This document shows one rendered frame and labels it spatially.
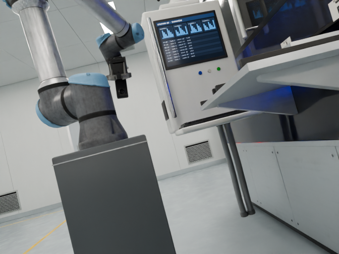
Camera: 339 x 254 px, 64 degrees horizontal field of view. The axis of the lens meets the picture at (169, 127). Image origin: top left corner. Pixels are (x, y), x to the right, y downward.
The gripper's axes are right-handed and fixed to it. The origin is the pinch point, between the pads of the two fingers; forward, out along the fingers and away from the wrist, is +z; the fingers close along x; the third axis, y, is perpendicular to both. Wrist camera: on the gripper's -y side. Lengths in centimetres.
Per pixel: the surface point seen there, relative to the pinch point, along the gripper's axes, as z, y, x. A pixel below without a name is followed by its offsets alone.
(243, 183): -45, -79, 66
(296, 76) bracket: 35, -2, 46
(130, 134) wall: -491, -174, -6
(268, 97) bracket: -12, -17, 64
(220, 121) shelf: -28, -30, 47
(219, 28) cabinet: -71, 16, 64
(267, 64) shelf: 41, 3, 35
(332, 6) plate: 17, 16, 70
